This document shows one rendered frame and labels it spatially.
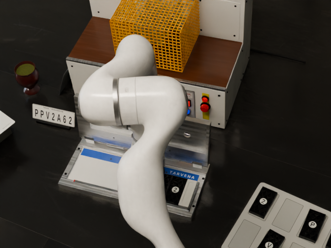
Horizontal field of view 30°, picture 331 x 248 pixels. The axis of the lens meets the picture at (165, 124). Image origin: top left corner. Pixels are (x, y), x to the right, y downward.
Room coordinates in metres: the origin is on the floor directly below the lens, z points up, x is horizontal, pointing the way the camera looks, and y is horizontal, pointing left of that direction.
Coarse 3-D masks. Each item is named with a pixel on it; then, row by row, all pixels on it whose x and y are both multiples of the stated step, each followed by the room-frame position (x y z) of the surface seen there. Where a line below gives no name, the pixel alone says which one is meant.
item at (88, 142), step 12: (84, 144) 1.28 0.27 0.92; (96, 144) 1.28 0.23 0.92; (72, 156) 1.24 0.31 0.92; (72, 168) 1.19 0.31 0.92; (180, 168) 1.14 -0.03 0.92; (192, 168) 1.14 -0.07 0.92; (204, 168) 1.14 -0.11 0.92; (60, 180) 1.15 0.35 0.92; (72, 180) 1.14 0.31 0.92; (204, 180) 1.09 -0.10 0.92; (84, 192) 1.10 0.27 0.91; (96, 192) 1.09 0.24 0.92; (108, 192) 1.08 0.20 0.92; (192, 204) 1.01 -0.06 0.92; (180, 216) 0.98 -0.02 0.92; (192, 216) 0.97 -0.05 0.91
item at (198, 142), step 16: (80, 128) 1.30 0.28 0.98; (96, 128) 1.29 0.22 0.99; (112, 128) 1.27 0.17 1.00; (192, 128) 1.18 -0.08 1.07; (208, 128) 1.15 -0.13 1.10; (112, 144) 1.25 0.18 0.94; (128, 144) 1.23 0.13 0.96; (176, 144) 1.19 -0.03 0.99; (192, 144) 1.17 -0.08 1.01; (208, 144) 1.14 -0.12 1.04; (176, 160) 1.17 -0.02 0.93; (192, 160) 1.15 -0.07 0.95; (208, 160) 1.14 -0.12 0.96
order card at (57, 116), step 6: (36, 108) 1.44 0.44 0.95; (42, 108) 1.43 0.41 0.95; (48, 108) 1.43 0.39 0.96; (54, 108) 1.42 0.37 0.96; (36, 114) 1.43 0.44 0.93; (42, 114) 1.42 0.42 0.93; (48, 114) 1.42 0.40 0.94; (54, 114) 1.41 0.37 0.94; (60, 114) 1.40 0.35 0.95; (66, 114) 1.40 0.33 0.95; (72, 114) 1.39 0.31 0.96; (48, 120) 1.41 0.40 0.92; (54, 120) 1.40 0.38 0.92; (60, 120) 1.39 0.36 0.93; (66, 120) 1.39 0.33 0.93; (72, 120) 1.38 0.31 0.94; (72, 126) 1.37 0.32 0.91
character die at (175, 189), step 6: (174, 180) 1.10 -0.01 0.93; (180, 180) 1.10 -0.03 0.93; (186, 180) 1.09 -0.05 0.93; (168, 186) 1.07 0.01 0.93; (174, 186) 1.07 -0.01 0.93; (180, 186) 1.07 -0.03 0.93; (168, 192) 1.05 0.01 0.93; (174, 192) 1.05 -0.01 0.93; (180, 192) 1.05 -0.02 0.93; (168, 198) 1.04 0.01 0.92; (174, 198) 1.03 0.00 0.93; (174, 204) 1.01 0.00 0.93
